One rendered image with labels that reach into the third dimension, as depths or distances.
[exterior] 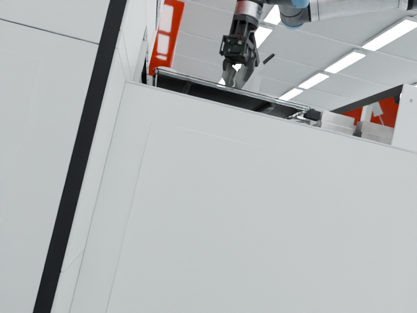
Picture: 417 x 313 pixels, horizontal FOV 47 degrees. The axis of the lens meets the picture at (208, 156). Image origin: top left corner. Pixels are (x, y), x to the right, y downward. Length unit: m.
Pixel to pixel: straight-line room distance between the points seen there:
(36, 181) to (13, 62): 0.16
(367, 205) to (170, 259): 0.37
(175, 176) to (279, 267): 0.25
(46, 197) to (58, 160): 0.05
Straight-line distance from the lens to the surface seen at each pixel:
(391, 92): 1.08
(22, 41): 0.68
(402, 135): 1.03
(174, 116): 0.85
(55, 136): 0.65
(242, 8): 1.35
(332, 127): 1.16
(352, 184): 0.91
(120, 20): 0.67
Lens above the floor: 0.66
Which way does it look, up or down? 4 degrees up
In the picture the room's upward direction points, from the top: 13 degrees clockwise
